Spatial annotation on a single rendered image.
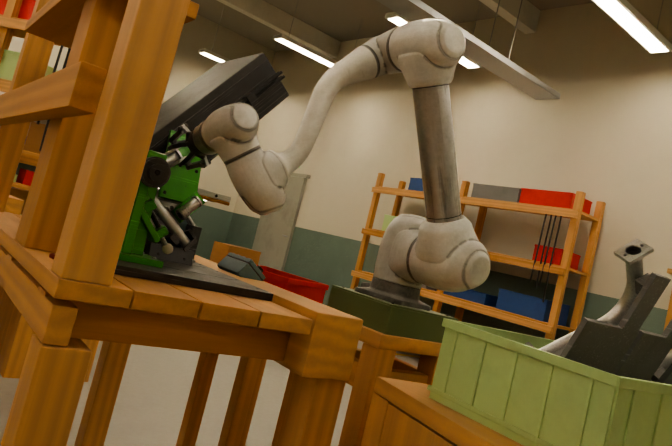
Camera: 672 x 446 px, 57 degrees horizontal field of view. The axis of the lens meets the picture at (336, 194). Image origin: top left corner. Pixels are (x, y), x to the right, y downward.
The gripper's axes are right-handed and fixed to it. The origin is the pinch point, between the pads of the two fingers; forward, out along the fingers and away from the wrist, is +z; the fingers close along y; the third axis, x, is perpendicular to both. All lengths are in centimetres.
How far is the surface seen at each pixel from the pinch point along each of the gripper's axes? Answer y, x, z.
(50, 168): 12.4, 37.3, -16.9
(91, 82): 21, 33, -49
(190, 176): -7.5, -3.2, 4.5
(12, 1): 150, -116, 304
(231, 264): -36.4, 1.7, 3.1
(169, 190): -7.7, 5.0, 4.5
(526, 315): -324, -361, 227
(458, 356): -63, 10, -77
